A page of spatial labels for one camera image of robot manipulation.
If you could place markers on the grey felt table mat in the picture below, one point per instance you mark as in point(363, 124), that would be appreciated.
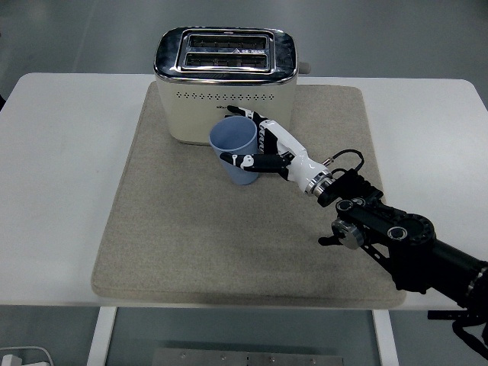
point(190, 236)

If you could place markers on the white table leg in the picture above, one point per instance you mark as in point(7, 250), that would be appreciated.
point(101, 335)
point(386, 339)

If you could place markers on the cream and chrome toaster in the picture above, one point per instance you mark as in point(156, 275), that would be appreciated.
point(198, 114)

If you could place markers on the black table control panel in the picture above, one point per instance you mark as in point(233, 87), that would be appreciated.
point(438, 315)

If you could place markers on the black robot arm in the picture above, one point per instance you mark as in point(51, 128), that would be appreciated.
point(411, 244)

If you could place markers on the white power plug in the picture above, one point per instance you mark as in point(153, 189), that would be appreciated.
point(9, 360)

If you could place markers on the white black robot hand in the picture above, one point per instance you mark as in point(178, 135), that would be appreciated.
point(301, 164)

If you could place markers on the light blue plastic cup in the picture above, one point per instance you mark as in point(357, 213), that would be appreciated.
point(236, 171)

